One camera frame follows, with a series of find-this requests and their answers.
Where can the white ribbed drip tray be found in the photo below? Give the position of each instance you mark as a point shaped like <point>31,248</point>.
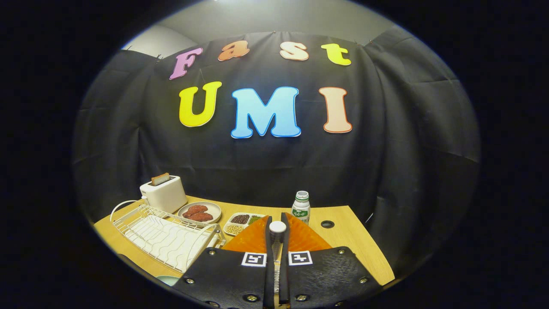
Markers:
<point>171,240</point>

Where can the red meat slice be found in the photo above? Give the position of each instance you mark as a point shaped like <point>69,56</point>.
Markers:
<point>194,210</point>
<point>202,216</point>

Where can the dark brown beans pile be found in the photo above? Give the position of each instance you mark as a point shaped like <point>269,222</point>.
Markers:
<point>240,219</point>

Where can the pale green plate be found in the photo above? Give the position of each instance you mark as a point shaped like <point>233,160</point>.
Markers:
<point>168,281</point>

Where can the round white plate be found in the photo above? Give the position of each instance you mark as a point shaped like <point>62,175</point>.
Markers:
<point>214,210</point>

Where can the white toaster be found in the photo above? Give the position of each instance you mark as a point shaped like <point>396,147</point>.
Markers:
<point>165,195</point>

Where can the white green label bottle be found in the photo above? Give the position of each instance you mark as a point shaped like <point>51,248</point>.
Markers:
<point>301,210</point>

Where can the black table grommet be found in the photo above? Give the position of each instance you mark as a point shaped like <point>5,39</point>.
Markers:
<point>327,224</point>

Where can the yellow beans pile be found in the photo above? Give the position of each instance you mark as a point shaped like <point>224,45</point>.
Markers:
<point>233,229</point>

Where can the white divided dish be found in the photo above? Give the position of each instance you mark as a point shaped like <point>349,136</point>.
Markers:
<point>244,226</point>

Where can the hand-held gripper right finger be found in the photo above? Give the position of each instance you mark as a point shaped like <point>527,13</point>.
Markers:
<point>284,283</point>

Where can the black backdrop cloth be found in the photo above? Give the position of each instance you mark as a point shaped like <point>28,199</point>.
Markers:
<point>386,171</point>

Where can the toast slice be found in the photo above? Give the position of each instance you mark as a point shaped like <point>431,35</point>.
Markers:
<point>159,179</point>

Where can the green beans pile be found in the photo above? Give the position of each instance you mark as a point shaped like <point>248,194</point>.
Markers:
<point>254,219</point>

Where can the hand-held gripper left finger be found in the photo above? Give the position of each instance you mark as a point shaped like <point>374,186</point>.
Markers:
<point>268,283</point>

